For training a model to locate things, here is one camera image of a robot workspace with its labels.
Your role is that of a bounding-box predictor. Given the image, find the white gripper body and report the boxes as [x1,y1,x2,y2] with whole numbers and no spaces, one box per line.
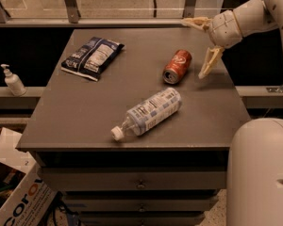
[208,10,242,49]

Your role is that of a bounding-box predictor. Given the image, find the grey drawer cabinet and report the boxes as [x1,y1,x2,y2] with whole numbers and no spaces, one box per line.
[18,28,249,226]

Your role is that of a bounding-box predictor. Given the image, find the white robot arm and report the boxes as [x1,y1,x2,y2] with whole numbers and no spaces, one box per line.
[181,0,283,226]

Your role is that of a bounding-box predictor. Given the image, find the grey metal railing frame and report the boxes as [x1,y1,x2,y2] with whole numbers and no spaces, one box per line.
[0,0,205,27]

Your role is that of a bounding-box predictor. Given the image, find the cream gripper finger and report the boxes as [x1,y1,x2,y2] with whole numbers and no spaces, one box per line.
[181,17,211,32]
[198,46,225,79]

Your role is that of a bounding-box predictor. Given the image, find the red coke can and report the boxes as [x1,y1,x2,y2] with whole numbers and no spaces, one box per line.
[162,49,191,85]

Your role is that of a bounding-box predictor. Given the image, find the white pump dispenser bottle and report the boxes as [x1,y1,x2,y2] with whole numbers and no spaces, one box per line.
[1,64,26,96]

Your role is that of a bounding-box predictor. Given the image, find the blue white chip bag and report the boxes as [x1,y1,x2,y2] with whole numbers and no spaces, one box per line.
[61,37,125,81]

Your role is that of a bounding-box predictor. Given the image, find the clear plastic water bottle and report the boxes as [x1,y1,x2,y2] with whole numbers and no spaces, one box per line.
[111,88,182,140]

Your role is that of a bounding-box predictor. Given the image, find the white cardboard box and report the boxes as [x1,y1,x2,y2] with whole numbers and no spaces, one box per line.
[0,127,57,226]

